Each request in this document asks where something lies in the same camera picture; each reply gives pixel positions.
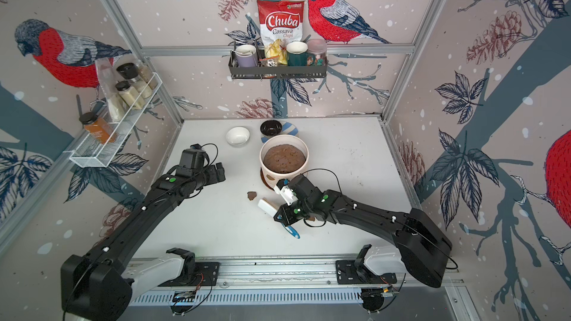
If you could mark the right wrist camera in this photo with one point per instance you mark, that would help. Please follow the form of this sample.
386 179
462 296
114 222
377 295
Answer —
285 192

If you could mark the orange spice jar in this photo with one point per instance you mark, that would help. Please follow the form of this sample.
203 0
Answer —
97 127

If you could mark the blue white scrub brush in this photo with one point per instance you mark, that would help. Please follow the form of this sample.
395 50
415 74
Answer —
270 208

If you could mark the blue striped plate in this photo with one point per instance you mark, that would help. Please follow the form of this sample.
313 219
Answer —
287 129

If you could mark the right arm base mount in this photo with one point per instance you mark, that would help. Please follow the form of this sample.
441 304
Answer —
373 265

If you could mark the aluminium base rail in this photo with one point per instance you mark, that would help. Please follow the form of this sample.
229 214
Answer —
143 275

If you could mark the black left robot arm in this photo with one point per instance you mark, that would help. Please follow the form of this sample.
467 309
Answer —
93 285

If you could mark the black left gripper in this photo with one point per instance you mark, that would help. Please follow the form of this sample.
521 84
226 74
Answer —
215 177

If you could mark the dark wall shelf basket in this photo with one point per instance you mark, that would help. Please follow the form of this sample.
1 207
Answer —
277 72

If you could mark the black lidded spice jar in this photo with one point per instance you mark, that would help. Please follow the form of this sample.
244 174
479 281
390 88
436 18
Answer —
130 73
130 95

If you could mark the red Chuba chips bag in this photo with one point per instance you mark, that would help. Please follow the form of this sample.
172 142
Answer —
281 23

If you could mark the lilac mug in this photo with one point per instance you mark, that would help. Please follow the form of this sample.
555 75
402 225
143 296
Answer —
246 56

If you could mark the small black bowl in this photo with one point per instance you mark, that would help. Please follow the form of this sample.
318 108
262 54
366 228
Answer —
271 128

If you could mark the white ceramic flower pot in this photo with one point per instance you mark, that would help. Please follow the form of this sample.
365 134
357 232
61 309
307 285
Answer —
284 156

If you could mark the pink lidded glass jar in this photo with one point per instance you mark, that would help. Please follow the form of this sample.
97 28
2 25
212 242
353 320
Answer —
317 52

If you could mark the clear plastic bag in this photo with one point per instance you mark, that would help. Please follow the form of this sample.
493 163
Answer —
116 105

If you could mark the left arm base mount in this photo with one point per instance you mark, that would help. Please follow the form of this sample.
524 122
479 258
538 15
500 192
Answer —
192 272

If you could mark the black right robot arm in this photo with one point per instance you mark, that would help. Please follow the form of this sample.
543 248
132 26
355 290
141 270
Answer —
424 248

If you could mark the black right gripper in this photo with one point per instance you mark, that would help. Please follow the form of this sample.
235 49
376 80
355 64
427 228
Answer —
286 216

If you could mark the green mug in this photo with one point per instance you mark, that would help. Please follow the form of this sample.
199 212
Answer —
297 54

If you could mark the small white bowl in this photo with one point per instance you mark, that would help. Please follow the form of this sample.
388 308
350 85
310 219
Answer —
237 136

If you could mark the white wire wall rack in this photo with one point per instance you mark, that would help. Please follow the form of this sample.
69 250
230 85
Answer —
92 153

